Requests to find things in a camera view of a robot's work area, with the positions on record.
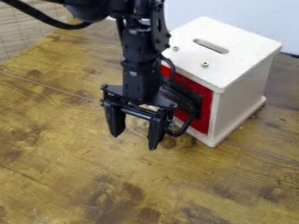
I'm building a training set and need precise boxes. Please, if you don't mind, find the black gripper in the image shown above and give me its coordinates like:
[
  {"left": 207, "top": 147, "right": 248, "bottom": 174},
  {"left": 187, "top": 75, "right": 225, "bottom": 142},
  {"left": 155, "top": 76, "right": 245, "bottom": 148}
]
[{"left": 100, "top": 84, "right": 177, "bottom": 151}]

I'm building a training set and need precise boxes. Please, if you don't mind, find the black drawer handle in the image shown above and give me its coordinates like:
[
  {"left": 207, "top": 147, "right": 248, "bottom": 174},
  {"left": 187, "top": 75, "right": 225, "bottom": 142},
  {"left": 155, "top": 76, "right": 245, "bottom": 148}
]
[{"left": 157, "top": 81, "right": 204, "bottom": 137}]

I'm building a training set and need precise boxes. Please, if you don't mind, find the red drawer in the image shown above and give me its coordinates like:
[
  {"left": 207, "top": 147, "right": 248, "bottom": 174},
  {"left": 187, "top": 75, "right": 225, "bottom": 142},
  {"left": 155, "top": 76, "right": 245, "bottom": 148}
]
[{"left": 173, "top": 72, "right": 213, "bottom": 134}]

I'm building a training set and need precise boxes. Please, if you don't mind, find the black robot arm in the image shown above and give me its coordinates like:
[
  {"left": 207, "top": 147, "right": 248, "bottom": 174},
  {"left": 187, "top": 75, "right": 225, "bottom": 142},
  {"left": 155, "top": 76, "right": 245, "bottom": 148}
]
[{"left": 0, "top": 0, "right": 177, "bottom": 150}]

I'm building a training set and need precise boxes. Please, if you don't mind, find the white wooden cabinet box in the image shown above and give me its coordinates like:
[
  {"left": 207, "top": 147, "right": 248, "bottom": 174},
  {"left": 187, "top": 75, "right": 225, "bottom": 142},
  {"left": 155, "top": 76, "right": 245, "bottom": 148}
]
[{"left": 163, "top": 17, "right": 281, "bottom": 147}]

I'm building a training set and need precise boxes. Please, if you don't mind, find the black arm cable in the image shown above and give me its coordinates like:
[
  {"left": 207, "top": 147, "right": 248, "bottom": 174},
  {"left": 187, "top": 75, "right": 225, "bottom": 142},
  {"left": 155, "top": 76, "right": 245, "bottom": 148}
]
[{"left": 157, "top": 53, "right": 177, "bottom": 82}]

